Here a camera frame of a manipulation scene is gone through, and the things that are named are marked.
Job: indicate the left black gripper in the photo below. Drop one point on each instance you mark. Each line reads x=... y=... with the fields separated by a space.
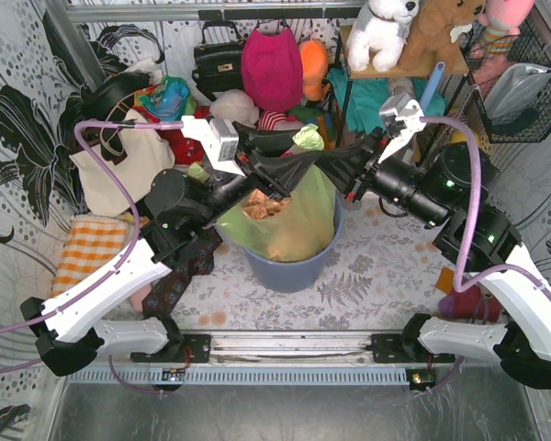
x=253 y=170

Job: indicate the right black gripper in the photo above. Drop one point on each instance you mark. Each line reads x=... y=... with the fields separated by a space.
x=365 y=166

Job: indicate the green plastic trash bag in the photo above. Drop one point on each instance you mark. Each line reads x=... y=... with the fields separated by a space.
x=301 y=230

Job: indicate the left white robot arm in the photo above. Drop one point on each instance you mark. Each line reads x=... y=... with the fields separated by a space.
x=71 y=331

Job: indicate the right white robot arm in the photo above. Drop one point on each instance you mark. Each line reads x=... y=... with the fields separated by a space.
x=486 y=249

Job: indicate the magenta felt bag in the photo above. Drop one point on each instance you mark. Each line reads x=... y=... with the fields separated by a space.
x=272 y=70

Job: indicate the blue trash bin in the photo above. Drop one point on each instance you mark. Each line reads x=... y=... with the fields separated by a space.
x=295 y=276

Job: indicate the cream canvas tote bag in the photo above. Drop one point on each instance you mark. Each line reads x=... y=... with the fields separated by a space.
x=147 y=155

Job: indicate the pink pig plush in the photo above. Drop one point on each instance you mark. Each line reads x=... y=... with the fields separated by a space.
x=277 y=121

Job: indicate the crumpled orange paper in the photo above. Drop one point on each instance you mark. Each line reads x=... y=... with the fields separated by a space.
x=259 y=206

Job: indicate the white fluffy plush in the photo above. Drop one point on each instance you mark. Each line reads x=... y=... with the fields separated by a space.
x=235 y=105

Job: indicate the teal cloth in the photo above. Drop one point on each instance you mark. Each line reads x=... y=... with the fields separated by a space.
x=367 y=96

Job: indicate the red garment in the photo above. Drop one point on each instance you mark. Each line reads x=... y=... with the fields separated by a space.
x=186 y=150

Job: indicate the orange plush toy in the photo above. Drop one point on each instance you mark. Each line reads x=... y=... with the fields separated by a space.
x=314 y=59

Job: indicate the black leather handbag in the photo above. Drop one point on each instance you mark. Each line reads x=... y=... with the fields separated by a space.
x=219 y=65

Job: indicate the colourful silk scarf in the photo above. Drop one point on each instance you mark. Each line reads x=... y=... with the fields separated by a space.
x=170 y=100

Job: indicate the dark patterned necktie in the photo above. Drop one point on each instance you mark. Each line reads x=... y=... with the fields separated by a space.
x=196 y=259

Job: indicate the white plush dog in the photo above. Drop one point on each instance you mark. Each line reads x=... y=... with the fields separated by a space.
x=379 y=34

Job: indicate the brown teddy bear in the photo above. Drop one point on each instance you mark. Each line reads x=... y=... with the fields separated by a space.
x=437 y=29

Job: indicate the wooden shelf board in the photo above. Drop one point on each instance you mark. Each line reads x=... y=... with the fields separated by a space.
x=423 y=69

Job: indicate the silver foil pouch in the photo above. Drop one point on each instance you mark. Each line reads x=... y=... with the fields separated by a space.
x=516 y=89

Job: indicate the black hat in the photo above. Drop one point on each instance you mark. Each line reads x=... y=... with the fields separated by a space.
x=97 y=104

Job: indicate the orange checkered towel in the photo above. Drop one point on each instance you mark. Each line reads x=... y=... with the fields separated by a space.
x=93 y=241

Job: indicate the pink plush toy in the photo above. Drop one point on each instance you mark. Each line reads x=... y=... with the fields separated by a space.
x=502 y=18

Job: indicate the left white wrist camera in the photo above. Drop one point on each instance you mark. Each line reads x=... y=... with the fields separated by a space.
x=219 y=139

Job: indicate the black wire basket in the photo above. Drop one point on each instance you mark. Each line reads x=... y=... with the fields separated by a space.
x=486 y=63

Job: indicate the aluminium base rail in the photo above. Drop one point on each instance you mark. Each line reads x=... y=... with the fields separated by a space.
x=284 y=349

